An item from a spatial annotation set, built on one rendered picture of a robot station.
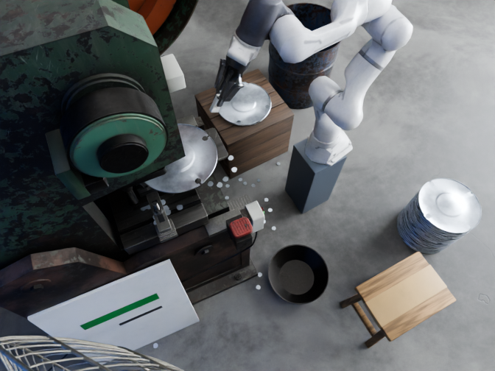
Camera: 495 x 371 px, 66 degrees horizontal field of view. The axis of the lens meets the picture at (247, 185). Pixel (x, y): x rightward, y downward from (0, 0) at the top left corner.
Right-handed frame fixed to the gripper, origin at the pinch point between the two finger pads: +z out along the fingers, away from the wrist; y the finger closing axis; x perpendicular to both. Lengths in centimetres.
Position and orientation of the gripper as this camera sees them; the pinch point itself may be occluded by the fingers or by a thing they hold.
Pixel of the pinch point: (216, 103)
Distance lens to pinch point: 130.1
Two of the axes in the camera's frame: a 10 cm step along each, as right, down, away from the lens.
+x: -7.9, 1.3, -6.0
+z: -4.1, 6.0, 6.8
